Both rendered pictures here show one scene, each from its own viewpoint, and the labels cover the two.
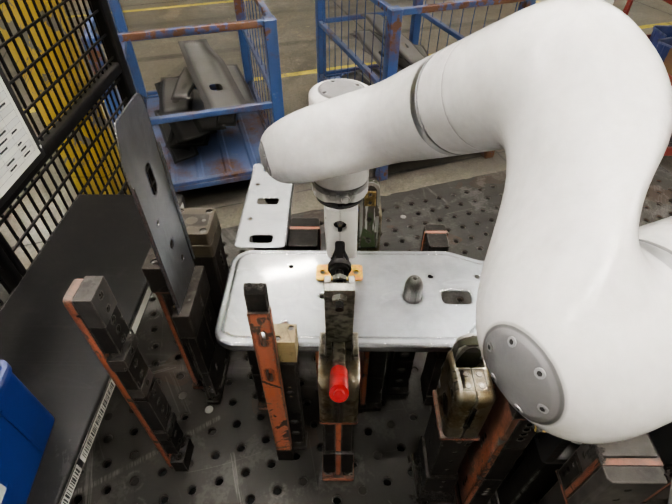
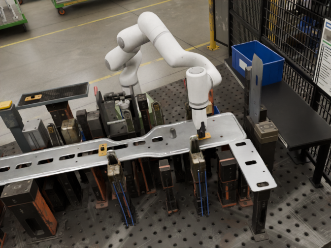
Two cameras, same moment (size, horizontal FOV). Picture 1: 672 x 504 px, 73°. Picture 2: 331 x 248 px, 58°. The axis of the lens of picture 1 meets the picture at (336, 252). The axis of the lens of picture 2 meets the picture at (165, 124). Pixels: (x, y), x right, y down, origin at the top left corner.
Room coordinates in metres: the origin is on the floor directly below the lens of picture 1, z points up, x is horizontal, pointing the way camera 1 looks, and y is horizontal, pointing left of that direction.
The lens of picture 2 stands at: (1.61, -0.22, 1.90)
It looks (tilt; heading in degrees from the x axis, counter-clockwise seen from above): 37 degrees down; 177
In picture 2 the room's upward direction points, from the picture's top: 9 degrees counter-clockwise
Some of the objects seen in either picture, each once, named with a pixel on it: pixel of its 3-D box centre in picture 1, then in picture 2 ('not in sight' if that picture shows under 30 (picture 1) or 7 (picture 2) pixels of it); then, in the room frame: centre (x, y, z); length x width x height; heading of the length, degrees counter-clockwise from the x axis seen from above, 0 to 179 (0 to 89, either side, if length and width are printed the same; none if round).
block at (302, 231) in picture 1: (306, 278); (226, 179); (0.70, 0.07, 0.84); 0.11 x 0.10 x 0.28; 179
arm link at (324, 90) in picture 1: (337, 135); (198, 84); (0.56, 0.00, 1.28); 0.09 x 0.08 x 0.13; 117
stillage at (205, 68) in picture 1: (195, 80); not in sight; (2.59, 0.82, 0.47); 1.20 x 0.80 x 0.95; 17
